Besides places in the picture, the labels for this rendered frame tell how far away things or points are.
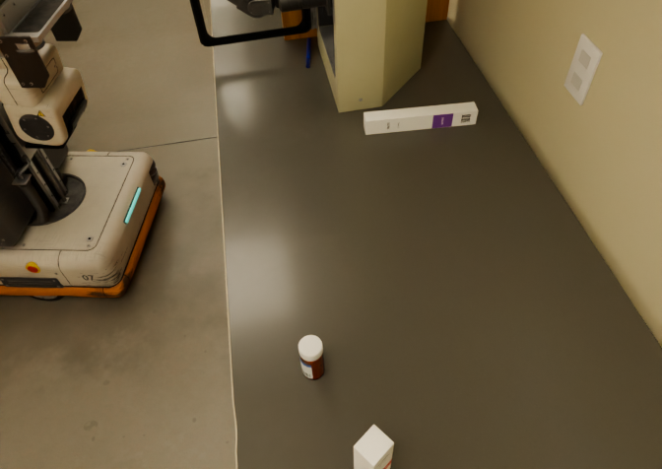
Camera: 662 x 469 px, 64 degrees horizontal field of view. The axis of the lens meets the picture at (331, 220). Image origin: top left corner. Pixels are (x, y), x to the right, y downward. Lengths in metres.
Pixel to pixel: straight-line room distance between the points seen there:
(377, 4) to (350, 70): 0.16
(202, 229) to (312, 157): 1.25
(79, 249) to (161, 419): 0.67
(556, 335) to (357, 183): 0.49
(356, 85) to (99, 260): 1.18
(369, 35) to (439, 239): 0.48
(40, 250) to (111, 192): 0.34
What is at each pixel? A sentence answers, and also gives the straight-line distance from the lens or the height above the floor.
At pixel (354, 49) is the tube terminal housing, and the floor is 1.11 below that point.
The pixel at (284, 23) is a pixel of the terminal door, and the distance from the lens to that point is 1.52.
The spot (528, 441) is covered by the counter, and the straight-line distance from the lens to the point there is 0.88.
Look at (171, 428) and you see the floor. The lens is 1.95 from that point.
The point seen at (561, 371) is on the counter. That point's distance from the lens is 0.95.
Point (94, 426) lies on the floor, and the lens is 2.05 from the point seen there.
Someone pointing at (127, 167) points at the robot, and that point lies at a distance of 2.35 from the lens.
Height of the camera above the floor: 1.74
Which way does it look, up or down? 49 degrees down
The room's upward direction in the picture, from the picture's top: 3 degrees counter-clockwise
